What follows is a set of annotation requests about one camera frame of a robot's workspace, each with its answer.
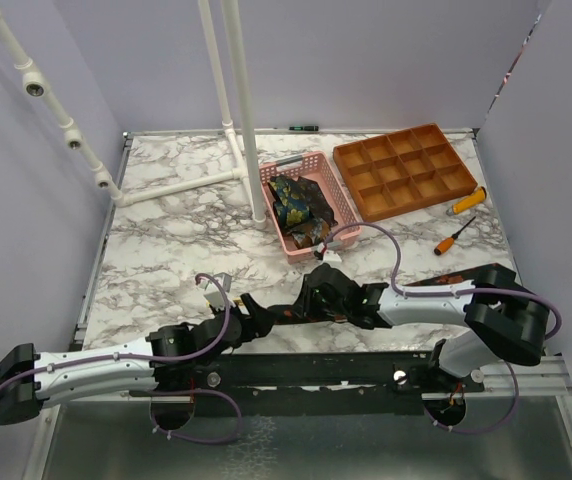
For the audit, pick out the pink perforated plastic basket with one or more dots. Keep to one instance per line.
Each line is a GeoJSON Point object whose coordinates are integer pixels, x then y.
{"type": "Point", "coordinates": [314, 166]}

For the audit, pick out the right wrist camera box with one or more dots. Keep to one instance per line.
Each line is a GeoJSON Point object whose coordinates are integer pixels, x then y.
{"type": "Point", "coordinates": [328, 253]}

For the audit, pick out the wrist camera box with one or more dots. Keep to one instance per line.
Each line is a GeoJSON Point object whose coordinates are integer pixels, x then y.
{"type": "Point", "coordinates": [215, 291]}
{"type": "Point", "coordinates": [328, 253]}

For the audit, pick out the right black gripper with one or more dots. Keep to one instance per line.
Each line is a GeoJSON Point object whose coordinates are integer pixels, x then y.
{"type": "Point", "coordinates": [306, 298]}

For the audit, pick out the brown compartment tray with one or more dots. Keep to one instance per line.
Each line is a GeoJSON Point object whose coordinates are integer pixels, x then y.
{"type": "Point", "coordinates": [400, 172]}

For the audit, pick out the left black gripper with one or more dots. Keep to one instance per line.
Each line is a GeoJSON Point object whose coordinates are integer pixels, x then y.
{"type": "Point", "coordinates": [255, 323]}

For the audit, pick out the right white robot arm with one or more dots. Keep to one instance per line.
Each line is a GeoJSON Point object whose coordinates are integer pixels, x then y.
{"type": "Point", "coordinates": [504, 321]}

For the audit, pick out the black metal base rail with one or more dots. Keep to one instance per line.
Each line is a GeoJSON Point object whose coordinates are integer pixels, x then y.
{"type": "Point", "coordinates": [290, 384]}

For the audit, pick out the orange handle screwdriver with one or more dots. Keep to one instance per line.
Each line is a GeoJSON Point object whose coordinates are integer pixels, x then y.
{"type": "Point", "coordinates": [448, 242]}

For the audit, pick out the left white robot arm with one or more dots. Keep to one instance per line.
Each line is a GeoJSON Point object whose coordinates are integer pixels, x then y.
{"type": "Point", "coordinates": [31, 381]}

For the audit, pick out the blue yellow floral tie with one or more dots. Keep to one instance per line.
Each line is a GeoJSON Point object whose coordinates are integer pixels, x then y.
{"type": "Point", "coordinates": [290, 204]}

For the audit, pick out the white pvc pipe frame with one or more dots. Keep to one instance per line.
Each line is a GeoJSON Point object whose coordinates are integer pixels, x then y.
{"type": "Point", "coordinates": [138, 102]}

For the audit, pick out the small black green device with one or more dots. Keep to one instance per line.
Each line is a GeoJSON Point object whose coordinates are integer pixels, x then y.
{"type": "Point", "coordinates": [304, 128]}

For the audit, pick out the orange box cutter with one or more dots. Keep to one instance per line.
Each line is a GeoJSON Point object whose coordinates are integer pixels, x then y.
{"type": "Point", "coordinates": [468, 202]}

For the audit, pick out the dark orange patterned tie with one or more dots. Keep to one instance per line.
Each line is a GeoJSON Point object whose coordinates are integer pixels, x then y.
{"type": "Point", "coordinates": [311, 233]}

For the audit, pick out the black orange floral tie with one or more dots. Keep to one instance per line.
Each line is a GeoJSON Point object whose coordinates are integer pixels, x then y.
{"type": "Point", "coordinates": [430, 300]}

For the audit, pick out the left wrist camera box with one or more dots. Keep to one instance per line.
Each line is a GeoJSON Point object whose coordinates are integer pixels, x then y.
{"type": "Point", "coordinates": [215, 291]}

